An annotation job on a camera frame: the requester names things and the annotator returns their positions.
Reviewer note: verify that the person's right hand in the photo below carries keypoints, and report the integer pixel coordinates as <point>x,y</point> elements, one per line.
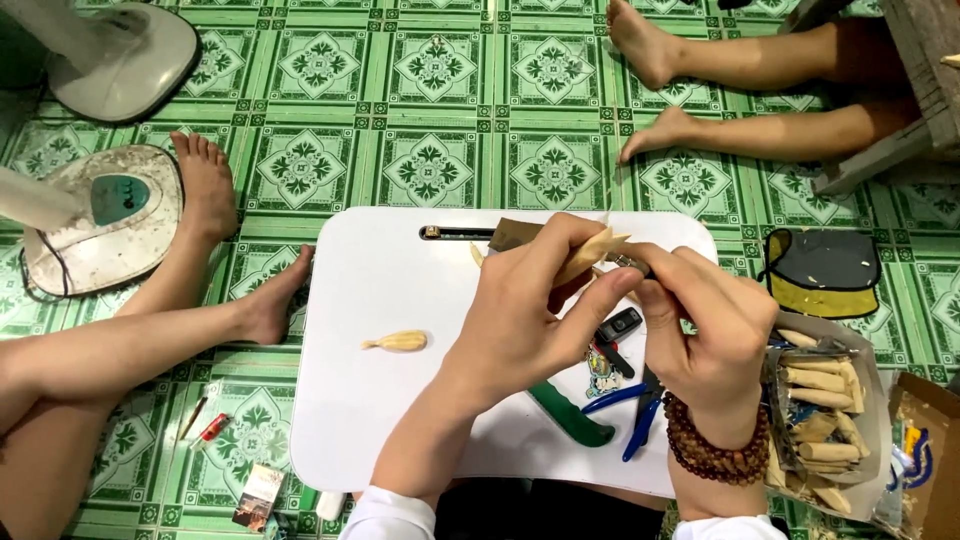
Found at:
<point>712,330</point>

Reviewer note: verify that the person's left hand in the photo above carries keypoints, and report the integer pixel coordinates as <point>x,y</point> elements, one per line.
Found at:
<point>510,322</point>

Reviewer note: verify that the pale carved wooden piece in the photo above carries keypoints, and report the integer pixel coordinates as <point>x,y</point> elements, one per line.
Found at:
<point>589,253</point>

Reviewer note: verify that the small carving knife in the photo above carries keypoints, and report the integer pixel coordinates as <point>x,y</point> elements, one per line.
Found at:
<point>628,262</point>

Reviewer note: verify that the small wood chip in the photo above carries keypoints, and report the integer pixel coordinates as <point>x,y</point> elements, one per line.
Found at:
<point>477,255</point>

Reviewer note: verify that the brown sandpaper sheet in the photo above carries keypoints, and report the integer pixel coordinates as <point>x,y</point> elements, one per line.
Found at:
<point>511,234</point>

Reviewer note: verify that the black key fob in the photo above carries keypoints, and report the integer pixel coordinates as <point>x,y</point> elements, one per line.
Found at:
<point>619,324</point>

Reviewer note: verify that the carved wooden fish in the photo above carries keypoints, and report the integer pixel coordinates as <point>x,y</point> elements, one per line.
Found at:
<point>396,341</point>

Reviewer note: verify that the white lap table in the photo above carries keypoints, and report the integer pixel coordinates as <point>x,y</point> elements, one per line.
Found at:
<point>390,300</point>

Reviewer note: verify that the grey and yellow pouch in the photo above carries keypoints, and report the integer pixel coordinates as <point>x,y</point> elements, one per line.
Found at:
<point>821,274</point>

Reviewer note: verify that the bag of wooden blanks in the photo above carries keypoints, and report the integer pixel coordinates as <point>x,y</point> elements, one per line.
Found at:
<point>821,420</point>

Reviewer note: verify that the person's black trousers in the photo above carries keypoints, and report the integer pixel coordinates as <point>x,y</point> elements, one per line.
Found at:
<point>525,514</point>

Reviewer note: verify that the brown cardboard box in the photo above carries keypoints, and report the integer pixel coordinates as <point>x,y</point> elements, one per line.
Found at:
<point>930,457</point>

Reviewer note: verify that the small printed carton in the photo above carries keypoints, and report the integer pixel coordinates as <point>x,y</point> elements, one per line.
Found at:
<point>259,496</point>

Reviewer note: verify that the red lighter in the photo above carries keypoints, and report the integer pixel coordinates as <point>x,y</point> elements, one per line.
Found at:
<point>210,432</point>

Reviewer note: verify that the weathered wooden stool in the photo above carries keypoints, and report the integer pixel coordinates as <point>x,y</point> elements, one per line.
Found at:
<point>915,82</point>

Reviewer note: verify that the thin wooden stick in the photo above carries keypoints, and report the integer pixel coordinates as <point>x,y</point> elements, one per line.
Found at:
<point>193,417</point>

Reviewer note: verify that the stained fan base teal panel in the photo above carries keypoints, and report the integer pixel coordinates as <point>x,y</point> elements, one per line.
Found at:
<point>112,225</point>

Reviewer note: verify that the clean white fan base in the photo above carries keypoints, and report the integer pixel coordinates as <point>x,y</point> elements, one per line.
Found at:
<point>120,64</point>

